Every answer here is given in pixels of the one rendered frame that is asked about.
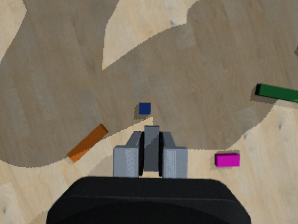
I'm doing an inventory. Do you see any small dark blue cube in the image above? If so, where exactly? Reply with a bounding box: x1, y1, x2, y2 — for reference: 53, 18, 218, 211
139, 103, 151, 115

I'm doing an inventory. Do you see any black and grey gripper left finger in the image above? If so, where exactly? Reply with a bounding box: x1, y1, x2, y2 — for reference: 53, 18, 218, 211
113, 131, 145, 177

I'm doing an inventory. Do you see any magenta rectangular block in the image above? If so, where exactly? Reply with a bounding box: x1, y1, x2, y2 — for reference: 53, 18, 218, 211
214, 153, 240, 167

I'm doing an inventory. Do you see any grey rectangular bar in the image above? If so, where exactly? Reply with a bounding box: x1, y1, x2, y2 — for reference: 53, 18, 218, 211
144, 125, 159, 172

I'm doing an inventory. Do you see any green rod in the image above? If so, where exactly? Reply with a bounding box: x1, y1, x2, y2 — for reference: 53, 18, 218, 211
255, 84, 298, 103

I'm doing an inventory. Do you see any orange rectangular bar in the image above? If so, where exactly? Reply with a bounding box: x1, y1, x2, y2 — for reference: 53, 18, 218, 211
67, 123, 108, 163

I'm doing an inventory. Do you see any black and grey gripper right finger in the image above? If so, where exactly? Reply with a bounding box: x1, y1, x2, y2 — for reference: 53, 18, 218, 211
158, 131, 188, 178

